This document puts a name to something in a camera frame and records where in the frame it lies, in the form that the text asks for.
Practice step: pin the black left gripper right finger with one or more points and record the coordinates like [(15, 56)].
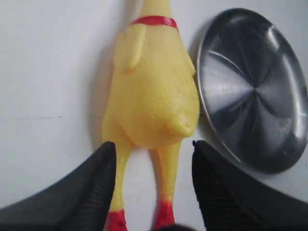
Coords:
[(231, 200)]

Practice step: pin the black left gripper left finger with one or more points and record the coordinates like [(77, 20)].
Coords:
[(78, 202)]

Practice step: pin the yellow rubber chicken toy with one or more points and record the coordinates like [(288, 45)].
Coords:
[(153, 104)]

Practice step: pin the round stainless steel plate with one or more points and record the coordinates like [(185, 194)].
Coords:
[(253, 90)]

